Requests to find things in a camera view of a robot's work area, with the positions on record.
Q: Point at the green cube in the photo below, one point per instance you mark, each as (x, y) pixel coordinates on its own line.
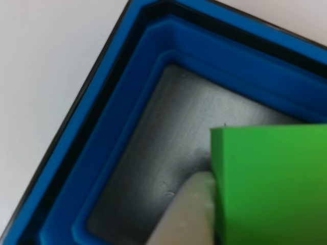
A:
(268, 183)

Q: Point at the blue square box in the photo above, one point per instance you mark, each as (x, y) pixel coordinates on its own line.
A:
(178, 38)

